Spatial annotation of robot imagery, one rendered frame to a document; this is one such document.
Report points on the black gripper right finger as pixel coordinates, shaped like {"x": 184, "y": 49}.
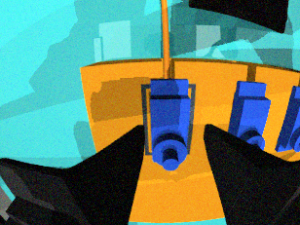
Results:
{"x": 255, "y": 187}

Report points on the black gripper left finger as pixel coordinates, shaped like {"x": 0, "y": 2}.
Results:
{"x": 97, "y": 191}

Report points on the orange flat rectangular slab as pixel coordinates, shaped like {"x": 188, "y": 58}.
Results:
{"x": 259, "y": 103}

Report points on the blue micro servo with orange cable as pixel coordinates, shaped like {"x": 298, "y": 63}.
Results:
{"x": 169, "y": 111}

